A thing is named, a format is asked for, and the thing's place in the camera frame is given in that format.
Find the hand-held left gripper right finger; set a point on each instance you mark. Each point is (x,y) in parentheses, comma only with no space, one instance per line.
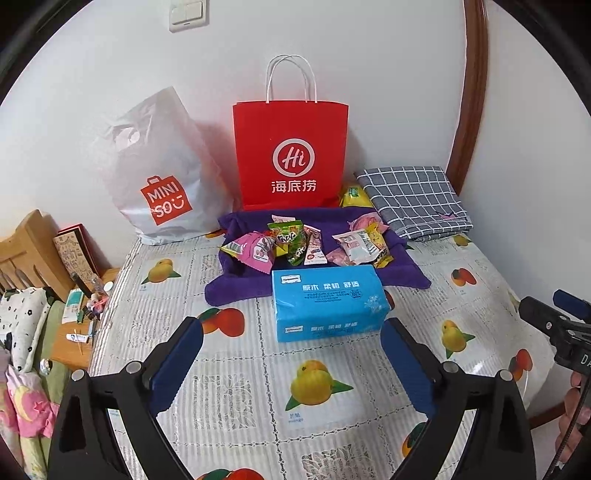
(406,364)

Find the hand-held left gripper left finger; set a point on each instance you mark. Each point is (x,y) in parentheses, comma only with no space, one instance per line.
(178,355)

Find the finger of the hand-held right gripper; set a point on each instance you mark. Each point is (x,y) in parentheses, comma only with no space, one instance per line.
(575,304)
(540,316)

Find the purple towel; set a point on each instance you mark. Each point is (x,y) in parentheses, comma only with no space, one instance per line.
(240,286)

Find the yellow triangular snack packet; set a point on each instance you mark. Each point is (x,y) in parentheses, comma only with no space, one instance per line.
(381,251)

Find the white striped snack packet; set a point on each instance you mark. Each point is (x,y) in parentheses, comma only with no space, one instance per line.
(353,247)

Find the pink yellow snack packet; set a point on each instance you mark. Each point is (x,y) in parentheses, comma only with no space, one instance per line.
(256,251)

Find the white strawberry snack packet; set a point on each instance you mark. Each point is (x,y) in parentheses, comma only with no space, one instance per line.
(314,244)

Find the green snack packet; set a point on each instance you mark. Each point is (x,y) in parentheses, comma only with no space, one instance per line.
(288,240)

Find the person's right hand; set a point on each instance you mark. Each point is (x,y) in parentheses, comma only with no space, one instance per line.
(572,424)

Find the brown wooden baseboard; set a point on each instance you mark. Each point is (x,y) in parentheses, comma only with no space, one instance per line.
(547,420)

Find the fruit print table cover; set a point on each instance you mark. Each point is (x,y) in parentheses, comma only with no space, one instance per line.
(258,369)

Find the white tube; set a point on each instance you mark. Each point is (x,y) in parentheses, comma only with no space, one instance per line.
(77,337)

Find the blue tissue pack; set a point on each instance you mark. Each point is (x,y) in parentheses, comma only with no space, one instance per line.
(323,304)

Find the wooden bedside table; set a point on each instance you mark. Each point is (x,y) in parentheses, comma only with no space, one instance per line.
(69,355)

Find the teal white small box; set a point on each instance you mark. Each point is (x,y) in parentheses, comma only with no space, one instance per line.
(73,307)

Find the green cloth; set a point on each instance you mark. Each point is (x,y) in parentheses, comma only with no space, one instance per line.
(46,337)

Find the patterned cardboard box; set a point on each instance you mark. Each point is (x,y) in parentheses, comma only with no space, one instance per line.
(74,254)

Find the pink star blanket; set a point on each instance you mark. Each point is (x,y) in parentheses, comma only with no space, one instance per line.
(27,401)

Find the white floral pillow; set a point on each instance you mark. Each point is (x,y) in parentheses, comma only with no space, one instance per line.
(23,314)

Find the grey checked folded cloth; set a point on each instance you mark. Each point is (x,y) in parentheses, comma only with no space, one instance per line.
(411,198)

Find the yellow green snack bag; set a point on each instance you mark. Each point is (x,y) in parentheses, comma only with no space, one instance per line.
(355,196)

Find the wooden headboard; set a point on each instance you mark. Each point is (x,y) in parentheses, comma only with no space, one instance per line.
(27,249)

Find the white plastic shopping bag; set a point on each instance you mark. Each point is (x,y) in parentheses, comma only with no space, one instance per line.
(157,161)

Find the red paper bag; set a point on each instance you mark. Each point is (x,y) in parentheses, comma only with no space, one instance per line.
(291,138)

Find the brown wooden door frame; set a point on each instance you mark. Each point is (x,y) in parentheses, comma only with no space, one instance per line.
(475,69)

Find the white light switch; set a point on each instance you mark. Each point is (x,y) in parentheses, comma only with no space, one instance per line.
(187,14)

